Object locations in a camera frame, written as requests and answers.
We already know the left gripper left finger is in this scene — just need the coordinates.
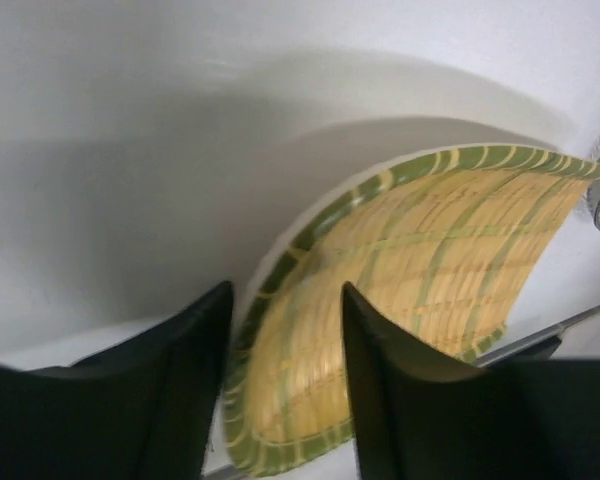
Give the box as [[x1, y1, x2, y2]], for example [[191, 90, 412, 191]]
[[0, 281, 234, 479]]

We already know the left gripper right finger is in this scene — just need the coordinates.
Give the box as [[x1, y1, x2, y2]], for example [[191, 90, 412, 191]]
[[341, 284, 600, 479]]

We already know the bamboo woven tray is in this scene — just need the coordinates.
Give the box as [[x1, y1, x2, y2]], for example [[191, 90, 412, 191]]
[[223, 144, 600, 477]]

